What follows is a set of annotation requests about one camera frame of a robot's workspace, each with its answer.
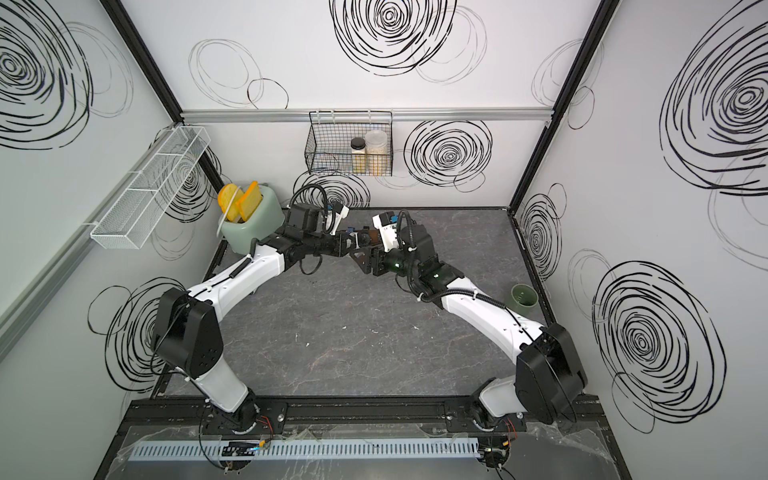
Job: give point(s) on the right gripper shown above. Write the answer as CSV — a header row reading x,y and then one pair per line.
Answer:
x,y
372,254

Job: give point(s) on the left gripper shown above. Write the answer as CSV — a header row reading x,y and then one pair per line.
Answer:
x,y
340,244

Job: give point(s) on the black strap watch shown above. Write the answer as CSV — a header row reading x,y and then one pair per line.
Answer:
x,y
364,238

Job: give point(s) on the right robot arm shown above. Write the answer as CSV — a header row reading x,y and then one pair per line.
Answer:
x,y
548,374

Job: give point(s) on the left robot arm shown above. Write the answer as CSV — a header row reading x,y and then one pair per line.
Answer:
x,y
187,334

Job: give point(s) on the wooden watch stand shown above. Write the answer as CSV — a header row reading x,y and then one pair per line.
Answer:
x,y
375,237

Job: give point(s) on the mint green toaster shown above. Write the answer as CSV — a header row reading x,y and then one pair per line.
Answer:
x,y
266,220

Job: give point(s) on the black lid spice jar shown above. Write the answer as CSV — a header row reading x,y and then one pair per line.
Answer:
x,y
358,154

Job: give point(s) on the clear plastic jar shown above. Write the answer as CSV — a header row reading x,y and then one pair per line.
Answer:
x,y
377,152

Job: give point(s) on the round yellow toast slice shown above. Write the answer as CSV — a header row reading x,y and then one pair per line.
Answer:
x,y
228,198

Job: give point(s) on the green ceramic cup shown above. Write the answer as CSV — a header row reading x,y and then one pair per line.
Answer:
x,y
523,299

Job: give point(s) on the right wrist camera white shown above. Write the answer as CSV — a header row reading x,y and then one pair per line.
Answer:
x,y
386,224

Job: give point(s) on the black wire basket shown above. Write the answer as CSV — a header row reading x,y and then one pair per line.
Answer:
x,y
327,147

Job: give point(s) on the grey slotted cable duct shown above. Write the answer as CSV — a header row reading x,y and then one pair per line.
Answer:
x,y
325,449

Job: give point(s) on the white wire shelf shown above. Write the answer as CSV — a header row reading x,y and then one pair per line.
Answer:
x,y
170,183

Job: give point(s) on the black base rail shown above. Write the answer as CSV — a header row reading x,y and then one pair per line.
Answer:
x,y
275,415

